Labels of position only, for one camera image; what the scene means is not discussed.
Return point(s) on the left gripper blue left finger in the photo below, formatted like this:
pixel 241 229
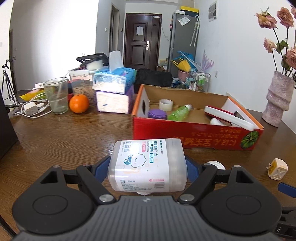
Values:
pixel 95 173

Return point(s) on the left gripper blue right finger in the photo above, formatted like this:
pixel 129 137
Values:
pixel 194 169

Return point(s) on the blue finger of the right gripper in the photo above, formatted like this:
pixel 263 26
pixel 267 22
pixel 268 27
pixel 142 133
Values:
pixel 287 189

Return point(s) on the beige plug adapter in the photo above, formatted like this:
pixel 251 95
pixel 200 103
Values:
pixel 277 169

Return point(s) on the white round lid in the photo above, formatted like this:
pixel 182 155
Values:
pixel 219 165

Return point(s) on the clear cotton swab box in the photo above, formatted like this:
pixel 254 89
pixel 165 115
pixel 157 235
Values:
pixel 148 166

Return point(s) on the green spray bottle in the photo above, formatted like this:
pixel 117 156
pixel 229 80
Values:
pixel 180 114

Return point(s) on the red white lint brush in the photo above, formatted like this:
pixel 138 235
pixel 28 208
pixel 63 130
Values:
pixel 229 117

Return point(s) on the purple bottle cap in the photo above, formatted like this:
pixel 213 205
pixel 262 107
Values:
pixel 157 114

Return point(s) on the white tape roll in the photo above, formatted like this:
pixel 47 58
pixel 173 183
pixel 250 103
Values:
pixel 165 105

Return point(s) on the red cardboard pumpkin box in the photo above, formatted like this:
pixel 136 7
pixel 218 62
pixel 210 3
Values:
pixel 195 131

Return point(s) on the purple tissue pack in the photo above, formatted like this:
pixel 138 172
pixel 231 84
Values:
pixel 108 102

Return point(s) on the orange fruit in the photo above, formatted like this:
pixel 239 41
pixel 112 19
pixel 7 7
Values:
pixel 79 103

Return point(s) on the metal storage rack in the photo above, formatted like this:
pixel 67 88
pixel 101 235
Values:
pixel 198 81

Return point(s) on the clear food container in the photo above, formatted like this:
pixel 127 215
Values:
pixel 82 83

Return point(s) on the clear glass cup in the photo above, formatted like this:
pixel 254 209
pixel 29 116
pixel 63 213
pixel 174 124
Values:
pixel 56 91

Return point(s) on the blue tissue pack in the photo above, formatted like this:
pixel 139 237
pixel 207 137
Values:
pixel 117 78

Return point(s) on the black monitor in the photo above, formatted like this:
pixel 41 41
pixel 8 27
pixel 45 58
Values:
pixel 8 135

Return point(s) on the pink ceramic vase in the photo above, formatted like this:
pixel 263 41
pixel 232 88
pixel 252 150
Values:
pixel 278 98

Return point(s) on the black folding chair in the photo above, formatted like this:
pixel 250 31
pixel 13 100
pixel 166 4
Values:
pixel 151 77

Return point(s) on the yellow blue bags pile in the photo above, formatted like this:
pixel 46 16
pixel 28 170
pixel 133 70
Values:
pixel 184 62

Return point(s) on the dried pink roses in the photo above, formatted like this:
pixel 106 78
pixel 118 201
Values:
pixel 282 52

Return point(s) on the dark brown door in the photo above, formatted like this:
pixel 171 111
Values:
pixel 142 40

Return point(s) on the grey refrigerator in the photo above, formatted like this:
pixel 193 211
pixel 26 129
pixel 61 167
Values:
pixel 183 38

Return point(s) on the white charger with cable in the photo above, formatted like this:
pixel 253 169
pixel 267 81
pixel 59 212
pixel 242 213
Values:
pixel 35 108

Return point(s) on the camera tripod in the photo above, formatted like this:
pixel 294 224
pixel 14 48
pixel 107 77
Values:
pixel 6 81

